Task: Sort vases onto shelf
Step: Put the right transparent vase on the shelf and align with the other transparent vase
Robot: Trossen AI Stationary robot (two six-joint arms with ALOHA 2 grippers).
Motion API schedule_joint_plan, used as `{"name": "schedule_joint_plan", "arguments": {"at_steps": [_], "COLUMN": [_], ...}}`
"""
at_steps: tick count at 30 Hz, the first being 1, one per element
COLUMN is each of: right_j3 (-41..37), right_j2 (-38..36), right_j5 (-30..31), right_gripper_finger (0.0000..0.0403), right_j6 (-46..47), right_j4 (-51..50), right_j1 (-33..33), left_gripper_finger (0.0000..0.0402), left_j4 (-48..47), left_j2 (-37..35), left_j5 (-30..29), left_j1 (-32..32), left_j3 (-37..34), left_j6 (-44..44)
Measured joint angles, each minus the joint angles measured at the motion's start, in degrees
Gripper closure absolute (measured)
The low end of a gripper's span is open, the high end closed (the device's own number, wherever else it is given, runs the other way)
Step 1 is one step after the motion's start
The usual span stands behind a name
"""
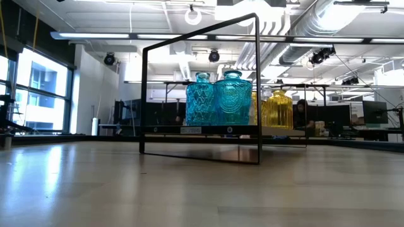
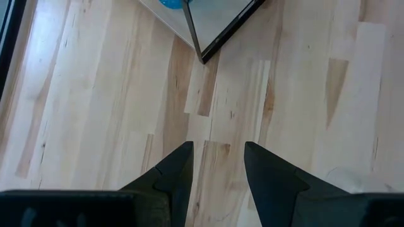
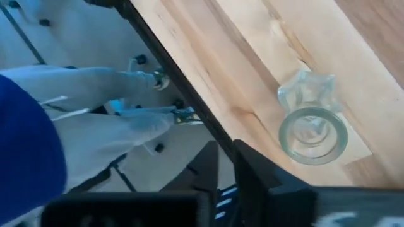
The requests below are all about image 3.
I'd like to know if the black aluminium table frame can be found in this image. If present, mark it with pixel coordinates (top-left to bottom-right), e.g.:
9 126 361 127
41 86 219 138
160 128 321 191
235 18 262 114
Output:
83 0 241 161

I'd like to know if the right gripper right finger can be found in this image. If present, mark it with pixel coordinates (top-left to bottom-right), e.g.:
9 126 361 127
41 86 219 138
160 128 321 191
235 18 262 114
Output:
233 139 404 227

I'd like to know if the clear faceted glass vase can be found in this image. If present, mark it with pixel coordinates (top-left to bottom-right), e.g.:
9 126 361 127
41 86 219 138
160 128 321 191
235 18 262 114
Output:
276 69 349 166

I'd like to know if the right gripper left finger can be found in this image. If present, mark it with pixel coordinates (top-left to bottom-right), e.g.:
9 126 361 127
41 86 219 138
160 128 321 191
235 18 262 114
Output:
40 140 220 227

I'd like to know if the blue white striped object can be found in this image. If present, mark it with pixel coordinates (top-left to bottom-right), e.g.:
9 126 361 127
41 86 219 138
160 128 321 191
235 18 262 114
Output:
215 185 239 221

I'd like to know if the person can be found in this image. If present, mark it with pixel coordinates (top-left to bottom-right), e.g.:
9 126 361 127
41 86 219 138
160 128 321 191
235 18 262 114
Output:
0 64 203 218

